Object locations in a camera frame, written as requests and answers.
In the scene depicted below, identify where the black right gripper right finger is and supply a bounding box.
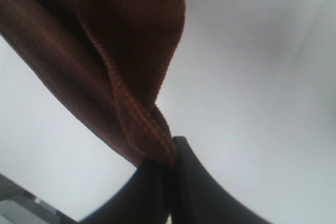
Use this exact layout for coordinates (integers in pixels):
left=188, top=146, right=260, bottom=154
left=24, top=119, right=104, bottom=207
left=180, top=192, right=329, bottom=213
left=172, top=136, right=268, bottom=223

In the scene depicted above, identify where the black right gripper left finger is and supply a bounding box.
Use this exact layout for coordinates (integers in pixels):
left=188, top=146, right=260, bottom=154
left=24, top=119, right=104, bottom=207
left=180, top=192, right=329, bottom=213
left=80, top=160, right=170, bottom=224

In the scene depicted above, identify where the brown towel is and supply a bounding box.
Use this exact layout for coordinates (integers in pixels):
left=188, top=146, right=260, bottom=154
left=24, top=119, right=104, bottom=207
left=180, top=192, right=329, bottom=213
left=1, top=0, right=185, bottom=166

